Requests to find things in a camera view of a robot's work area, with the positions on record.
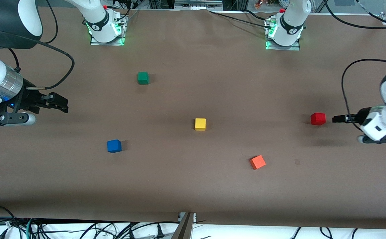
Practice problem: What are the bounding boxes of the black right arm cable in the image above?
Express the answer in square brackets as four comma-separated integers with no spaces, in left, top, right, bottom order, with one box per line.
[0,32,75,91]

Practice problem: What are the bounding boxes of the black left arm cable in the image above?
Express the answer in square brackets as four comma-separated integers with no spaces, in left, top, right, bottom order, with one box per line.
[342,59,386,131]

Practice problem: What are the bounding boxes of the long black overhead cable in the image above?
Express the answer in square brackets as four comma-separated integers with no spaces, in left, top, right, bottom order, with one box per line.
[324,0,386,30]

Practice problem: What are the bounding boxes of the grey metal stand post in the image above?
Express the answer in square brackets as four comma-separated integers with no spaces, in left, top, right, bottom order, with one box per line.
[170,212,197,239]

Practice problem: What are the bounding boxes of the blue cube block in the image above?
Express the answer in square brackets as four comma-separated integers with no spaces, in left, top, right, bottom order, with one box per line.
[107,139,122,153]

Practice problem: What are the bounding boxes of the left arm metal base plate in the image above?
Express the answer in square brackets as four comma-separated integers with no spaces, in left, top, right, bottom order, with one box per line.
[265,18,301,51]

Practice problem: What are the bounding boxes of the black base supply cable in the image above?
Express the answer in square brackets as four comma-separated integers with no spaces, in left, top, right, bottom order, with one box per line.
[208,10,274,30]

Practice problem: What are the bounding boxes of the orange cube block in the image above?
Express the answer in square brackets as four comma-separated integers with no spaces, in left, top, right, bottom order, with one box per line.
[249,155,267,170]

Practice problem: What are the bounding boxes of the brown table cover sheet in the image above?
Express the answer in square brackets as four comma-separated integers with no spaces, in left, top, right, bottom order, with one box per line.
[0,7,386,229]

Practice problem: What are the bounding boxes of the black looping arm cable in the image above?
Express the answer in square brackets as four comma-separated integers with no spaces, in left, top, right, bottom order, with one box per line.
[40,0,59,44]

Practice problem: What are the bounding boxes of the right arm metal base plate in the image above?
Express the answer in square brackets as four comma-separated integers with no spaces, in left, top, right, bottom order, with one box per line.
[90,15,127,46]

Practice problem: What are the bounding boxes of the red cube block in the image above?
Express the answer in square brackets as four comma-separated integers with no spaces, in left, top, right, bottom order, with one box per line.
[310,113,326,126]

